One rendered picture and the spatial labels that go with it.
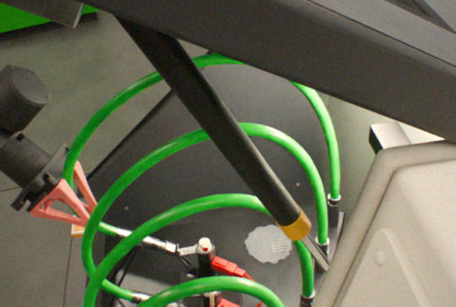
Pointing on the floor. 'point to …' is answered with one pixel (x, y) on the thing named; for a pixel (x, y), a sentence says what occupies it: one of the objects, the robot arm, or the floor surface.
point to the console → (399, 233)
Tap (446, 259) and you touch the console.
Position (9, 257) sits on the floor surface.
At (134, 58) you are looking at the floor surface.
